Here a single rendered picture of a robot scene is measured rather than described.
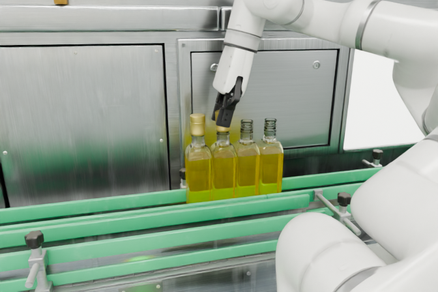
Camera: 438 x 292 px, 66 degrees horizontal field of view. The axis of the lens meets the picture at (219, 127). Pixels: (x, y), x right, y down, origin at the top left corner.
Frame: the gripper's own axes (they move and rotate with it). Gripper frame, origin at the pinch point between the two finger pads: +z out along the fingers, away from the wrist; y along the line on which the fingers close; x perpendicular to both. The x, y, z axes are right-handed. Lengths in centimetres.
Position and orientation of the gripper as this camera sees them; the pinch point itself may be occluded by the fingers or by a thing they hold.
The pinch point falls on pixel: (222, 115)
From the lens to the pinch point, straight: 75.5
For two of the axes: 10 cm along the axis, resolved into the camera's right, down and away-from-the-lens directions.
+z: -2.5, 9.4, 2.3
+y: 2.5, 2.9, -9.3
